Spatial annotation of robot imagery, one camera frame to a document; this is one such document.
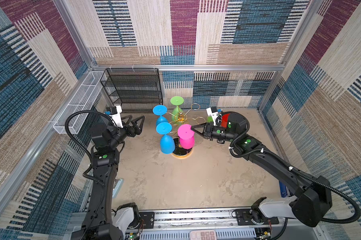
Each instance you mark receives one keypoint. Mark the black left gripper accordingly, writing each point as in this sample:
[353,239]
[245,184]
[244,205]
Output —
[135,131]

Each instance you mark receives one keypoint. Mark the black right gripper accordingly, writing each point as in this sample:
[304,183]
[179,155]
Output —
[207,131]

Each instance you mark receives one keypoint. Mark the green wine glass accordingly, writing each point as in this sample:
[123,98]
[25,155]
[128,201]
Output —
[176,101]
[209,119]

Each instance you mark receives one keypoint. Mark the pink wine glass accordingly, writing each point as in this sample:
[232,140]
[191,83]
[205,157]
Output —
[186,136]

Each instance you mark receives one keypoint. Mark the red wine glass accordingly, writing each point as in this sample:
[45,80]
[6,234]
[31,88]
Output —
[225,120]

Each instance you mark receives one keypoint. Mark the blue wine glass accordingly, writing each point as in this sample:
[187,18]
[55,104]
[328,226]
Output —
[167,145]
[159,111]

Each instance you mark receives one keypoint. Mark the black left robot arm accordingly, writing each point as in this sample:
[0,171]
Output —
[101,222]

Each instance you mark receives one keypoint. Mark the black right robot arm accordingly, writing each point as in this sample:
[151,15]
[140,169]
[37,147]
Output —
[311,198]

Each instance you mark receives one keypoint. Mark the gold wine glass rack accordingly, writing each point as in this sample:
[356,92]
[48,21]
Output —
[179,152]

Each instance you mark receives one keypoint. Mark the light blue flat device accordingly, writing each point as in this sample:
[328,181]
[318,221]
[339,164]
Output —
[116,187]

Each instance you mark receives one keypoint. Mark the blue clip tool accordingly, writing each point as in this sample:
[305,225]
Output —
[283,190]

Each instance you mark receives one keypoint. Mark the pink keypad device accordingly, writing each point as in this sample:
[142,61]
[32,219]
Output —
[203,235]

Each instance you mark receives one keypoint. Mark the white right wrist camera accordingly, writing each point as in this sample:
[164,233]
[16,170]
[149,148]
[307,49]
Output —
[215,114]

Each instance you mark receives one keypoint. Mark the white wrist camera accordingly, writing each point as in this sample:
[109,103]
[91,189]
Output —
[215,114]
[114,112]

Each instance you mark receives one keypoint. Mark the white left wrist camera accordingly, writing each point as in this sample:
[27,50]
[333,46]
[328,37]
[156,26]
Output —
[114,112]

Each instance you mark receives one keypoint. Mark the black wire shelf rack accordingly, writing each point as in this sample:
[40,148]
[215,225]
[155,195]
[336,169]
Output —
[135,90]

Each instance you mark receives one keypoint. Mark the white wire mesh basket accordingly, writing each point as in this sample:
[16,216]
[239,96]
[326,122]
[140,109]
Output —
[83,99]

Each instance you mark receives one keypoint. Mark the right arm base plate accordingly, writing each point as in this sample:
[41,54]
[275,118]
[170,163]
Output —
[249,217]

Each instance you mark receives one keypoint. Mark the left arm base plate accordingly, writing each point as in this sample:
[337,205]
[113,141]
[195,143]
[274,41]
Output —
[146,221]

